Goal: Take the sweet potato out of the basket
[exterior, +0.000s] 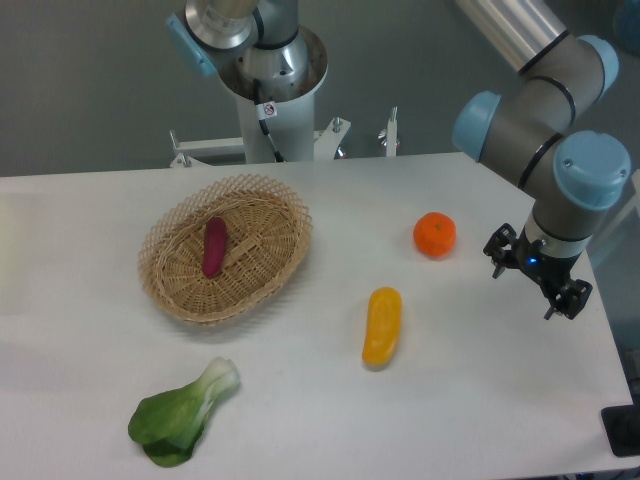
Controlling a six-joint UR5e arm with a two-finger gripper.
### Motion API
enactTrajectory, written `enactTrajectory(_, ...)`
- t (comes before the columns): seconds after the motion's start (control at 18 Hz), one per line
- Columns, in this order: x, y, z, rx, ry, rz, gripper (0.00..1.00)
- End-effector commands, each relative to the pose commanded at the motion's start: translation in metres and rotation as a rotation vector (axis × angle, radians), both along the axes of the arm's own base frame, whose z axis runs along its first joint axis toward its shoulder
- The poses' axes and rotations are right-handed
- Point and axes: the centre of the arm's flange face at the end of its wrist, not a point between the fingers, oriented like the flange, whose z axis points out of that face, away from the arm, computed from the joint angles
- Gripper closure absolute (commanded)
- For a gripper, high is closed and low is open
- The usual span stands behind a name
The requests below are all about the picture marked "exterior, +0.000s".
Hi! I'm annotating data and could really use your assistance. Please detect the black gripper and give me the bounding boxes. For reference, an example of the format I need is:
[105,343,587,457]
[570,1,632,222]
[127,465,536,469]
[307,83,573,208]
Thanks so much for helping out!
[483,223,593,320]

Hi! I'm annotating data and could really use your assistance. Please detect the purple sweet potato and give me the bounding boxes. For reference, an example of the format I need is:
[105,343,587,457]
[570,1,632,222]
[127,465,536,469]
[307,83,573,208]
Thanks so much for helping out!
[202,217,228,278]

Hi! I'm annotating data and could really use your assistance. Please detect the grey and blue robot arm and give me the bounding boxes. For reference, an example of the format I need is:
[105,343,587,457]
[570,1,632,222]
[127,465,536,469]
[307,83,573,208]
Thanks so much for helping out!
[166,1,631,318]

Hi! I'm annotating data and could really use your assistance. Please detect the woven wicker basket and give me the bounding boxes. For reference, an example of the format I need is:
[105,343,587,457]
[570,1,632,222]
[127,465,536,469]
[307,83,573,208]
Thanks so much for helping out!
[138,174,312,325]

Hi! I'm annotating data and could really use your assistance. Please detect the orange tangerine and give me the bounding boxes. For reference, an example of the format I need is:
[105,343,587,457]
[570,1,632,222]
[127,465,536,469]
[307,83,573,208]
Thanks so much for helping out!
[413,212,457,258]

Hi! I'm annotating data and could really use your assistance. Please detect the yellow bell pepper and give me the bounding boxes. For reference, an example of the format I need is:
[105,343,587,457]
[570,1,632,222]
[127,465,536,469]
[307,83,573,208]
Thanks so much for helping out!
[361,287,403,370]

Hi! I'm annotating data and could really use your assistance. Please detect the black device at table edge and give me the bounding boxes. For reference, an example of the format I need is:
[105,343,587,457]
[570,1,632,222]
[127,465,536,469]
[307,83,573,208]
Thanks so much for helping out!
[601,405,640,457]

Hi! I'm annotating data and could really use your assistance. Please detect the green bok choy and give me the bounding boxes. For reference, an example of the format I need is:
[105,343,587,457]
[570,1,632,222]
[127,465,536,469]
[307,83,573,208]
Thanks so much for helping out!
[127,357,240,468]

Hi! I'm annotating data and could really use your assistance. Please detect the white clamp bracket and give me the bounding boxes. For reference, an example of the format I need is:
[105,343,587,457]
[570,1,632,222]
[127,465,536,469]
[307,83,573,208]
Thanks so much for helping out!
[377,106,400,157]

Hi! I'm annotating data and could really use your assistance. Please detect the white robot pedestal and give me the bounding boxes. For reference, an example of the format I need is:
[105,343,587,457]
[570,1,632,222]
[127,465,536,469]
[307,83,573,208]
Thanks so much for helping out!
[219,26,328,164]

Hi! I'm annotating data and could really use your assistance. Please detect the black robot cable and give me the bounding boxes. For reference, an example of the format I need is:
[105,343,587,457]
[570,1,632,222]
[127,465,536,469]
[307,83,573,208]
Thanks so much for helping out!
[252,78,287,164]

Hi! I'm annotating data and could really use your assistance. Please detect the white metal mounting frame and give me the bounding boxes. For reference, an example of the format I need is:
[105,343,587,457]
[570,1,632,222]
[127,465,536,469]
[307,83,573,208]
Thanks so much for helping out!
[169,130,245,168]

